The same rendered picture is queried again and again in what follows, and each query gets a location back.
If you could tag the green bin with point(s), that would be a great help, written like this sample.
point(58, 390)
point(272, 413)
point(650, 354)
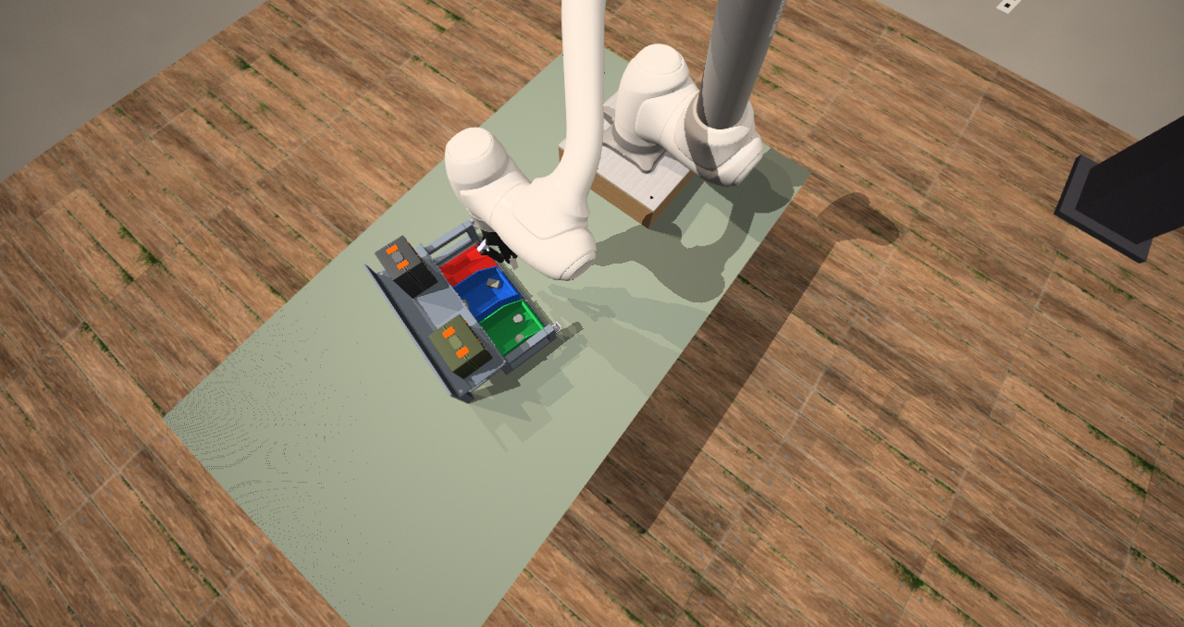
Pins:
point(502, 330)

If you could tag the olive green case with orange latches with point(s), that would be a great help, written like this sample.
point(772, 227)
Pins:
point(460, 347)

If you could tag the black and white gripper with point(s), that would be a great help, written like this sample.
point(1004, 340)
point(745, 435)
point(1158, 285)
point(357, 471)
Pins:
point(492, 238)

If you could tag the blue bin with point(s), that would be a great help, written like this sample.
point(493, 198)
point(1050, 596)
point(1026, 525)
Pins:
point(479, 297)

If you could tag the dark grey metal shelf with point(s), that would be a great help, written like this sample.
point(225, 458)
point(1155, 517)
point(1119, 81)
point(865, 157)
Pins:
point(434, 307)

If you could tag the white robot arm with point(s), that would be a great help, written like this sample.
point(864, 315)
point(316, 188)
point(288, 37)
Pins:
point(544, 222)

